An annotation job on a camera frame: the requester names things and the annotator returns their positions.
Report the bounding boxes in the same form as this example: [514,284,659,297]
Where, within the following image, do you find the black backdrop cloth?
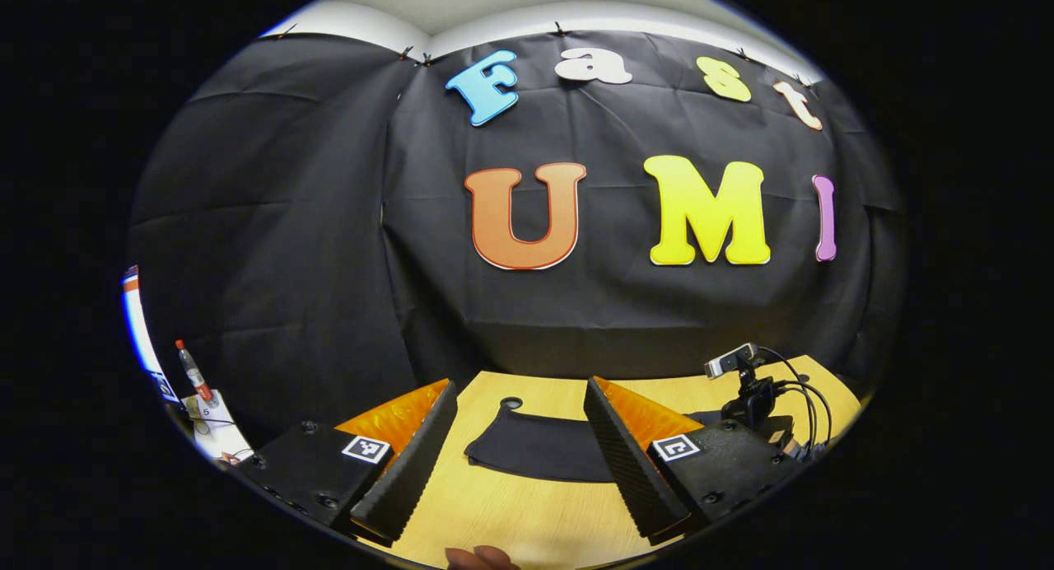
[128,28,907,451]

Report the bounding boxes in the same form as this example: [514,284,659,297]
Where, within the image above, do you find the red capped small bottle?
[174,339,217,409]

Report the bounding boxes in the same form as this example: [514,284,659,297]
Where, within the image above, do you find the row of black cloth clips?
[276,22,816,89]

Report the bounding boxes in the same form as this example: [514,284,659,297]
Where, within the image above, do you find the grey webcam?
[704,343,760,380]

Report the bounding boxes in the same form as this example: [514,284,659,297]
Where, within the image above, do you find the black webcam cable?
[758,346,834,462]

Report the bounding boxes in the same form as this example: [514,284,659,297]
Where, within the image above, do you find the black jeans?
[464,401,730,484]

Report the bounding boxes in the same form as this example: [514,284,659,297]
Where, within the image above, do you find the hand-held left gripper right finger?
[583,376,804,546]

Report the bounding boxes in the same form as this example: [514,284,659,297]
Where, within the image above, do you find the black webcam stand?
[723,364,795,451]

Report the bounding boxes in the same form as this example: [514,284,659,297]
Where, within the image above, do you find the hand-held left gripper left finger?
[233,378,460,544]

